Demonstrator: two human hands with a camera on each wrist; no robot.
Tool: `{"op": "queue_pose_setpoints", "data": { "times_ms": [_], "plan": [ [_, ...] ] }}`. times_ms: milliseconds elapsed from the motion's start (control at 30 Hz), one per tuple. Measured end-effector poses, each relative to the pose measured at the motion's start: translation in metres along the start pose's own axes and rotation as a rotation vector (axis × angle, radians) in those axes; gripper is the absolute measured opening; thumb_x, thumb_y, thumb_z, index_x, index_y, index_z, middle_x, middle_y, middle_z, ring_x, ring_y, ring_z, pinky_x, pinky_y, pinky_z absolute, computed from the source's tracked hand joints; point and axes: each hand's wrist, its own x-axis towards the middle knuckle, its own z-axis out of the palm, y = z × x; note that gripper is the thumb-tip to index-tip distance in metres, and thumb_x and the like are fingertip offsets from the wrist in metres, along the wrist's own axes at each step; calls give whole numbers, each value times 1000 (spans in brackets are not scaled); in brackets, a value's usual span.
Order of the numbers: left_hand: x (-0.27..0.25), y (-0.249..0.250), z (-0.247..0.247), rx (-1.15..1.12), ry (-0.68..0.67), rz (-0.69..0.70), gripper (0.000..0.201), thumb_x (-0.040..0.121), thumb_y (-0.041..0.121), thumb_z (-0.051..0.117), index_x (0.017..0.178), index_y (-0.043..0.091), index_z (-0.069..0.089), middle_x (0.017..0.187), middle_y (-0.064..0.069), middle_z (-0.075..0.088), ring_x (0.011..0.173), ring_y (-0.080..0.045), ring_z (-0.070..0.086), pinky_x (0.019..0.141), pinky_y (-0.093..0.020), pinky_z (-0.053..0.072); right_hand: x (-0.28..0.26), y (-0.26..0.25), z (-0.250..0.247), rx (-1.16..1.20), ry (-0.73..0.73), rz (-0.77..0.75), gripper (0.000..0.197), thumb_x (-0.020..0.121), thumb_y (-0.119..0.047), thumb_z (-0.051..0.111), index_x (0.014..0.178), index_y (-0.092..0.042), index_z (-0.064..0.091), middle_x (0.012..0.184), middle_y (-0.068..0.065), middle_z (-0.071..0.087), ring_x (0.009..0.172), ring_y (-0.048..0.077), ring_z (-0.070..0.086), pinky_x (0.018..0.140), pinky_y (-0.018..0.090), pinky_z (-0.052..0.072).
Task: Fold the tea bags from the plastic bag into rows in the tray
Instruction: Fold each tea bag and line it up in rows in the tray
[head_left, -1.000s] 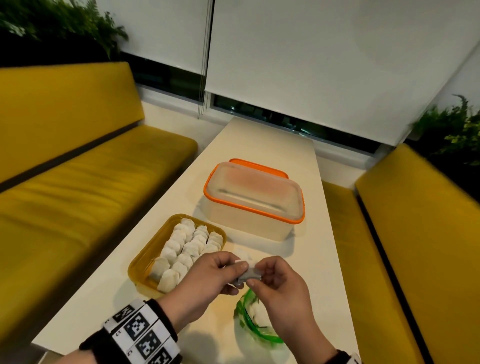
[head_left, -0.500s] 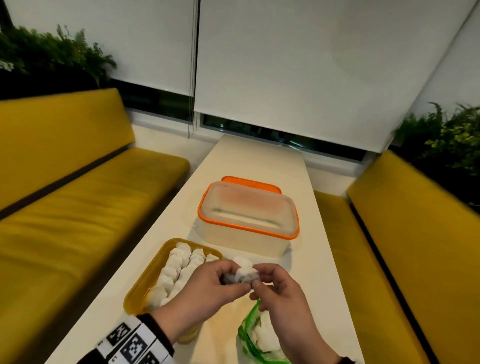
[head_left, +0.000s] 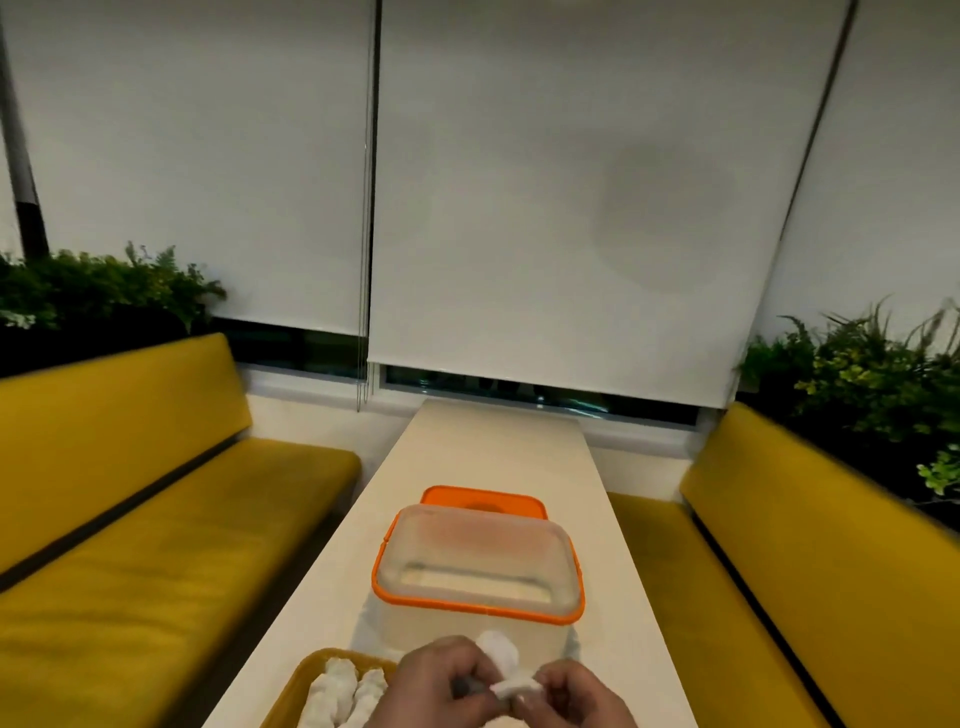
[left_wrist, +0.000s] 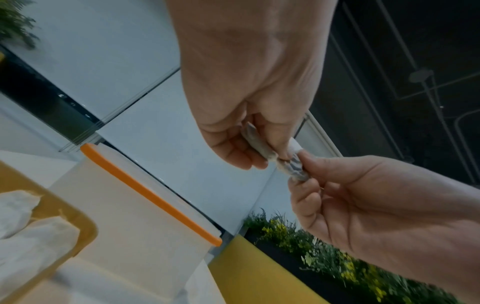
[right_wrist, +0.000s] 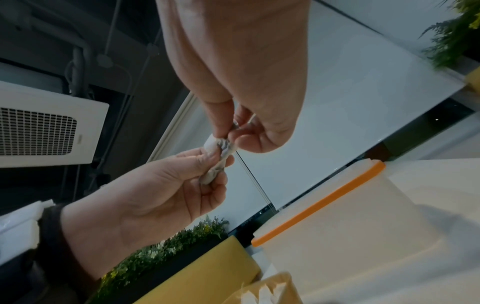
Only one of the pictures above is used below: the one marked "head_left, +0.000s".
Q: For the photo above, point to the black pole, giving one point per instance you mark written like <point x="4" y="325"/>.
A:
<point x="21" y="187"/>

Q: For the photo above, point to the translucent yellow tray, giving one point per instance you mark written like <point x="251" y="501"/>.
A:
<point x="289" y="694"/>

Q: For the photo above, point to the white tea bag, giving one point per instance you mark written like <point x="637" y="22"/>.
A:
<point x="499" y="652"/>

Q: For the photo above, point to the clear container orange rim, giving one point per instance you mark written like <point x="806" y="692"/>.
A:
<point x="480" y="592"/>

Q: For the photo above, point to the person's right hand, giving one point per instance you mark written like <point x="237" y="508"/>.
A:
<point x="577" y="697"/>

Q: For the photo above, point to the yellow bench seat cushion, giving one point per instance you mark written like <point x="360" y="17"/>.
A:
<point x="150" y="592"/>
<point x="690" y="622"/>

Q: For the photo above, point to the green artificial plants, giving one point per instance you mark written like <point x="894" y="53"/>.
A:
<point x="97" y="289"/>
<point x="877" y="375"/>

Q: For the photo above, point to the dark window pane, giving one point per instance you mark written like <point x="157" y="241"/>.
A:
<point x="525" y="394"/>
<point x="300" y="352"/>

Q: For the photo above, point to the person's left hand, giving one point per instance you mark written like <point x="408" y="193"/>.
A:
<point x="427" y="690"/>

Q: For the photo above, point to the group of white tea bags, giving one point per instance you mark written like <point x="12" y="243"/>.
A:
<point x="337" y="690"/>

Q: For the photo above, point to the orange container lid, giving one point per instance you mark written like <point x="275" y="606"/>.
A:
<point x="480" y="495"/>

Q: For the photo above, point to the white roller blind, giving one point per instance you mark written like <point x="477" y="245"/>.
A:
<point x="885" y="187"/>
<point x="187" y="150"/>
<point x="585" y="187"/>

